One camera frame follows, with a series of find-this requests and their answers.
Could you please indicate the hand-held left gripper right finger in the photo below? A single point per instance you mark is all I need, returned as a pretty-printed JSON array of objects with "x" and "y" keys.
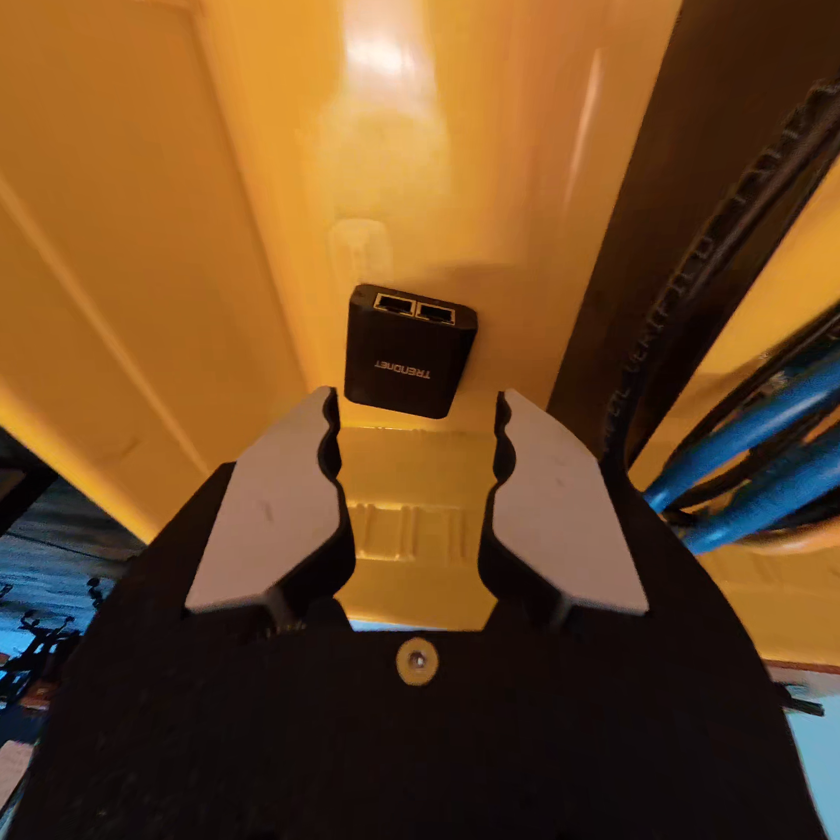
[{"x": 564, "y": 518}]

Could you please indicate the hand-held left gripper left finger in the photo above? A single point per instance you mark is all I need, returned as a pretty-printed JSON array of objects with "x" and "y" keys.
[{"x": 275, "y": 512}]

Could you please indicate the black network switch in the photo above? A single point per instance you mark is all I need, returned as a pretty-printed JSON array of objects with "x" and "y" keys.
[{"x": 407, "y": 354}]

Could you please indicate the yellow plastic bin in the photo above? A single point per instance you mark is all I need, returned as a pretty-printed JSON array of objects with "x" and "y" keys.
[{"x": 164, "y": 262}]

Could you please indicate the dark bin divider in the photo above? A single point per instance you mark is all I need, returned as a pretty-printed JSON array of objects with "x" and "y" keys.
[{"x": 656, "y": 164}]

